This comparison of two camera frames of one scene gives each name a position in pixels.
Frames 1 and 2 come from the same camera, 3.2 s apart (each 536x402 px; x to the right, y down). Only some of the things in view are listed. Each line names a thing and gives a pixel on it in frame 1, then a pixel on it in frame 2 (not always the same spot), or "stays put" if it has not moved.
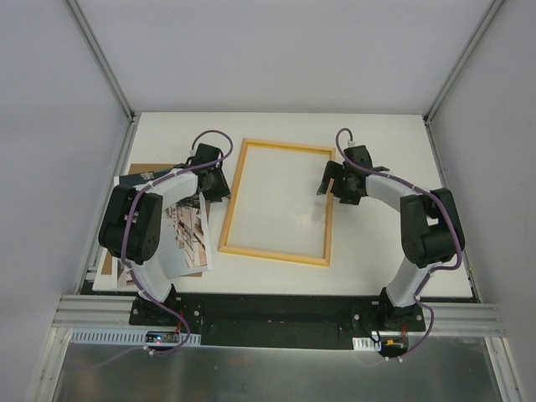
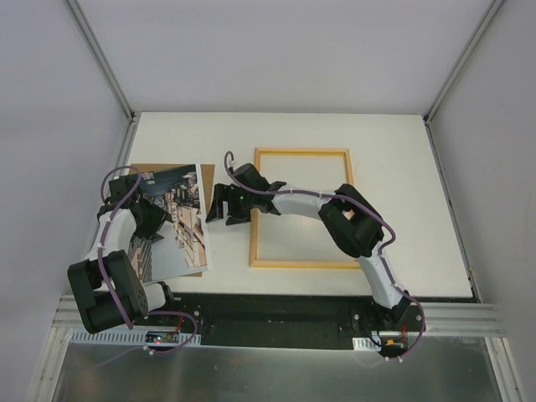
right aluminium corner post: x=492 y=10 stays put
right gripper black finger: x=330 y=172 -> x=222 y=193
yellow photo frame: x=283 y=256 -> x=260 y=152
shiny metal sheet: x=431 y=369 stays put
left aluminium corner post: x=109 y=75 stays put
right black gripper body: x=336 y=181 -> x=234 y=201
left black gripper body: x=216 y=191 -> x=150 y=216
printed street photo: x=183 y=238 stays put
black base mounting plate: x=281 y=322 stays put
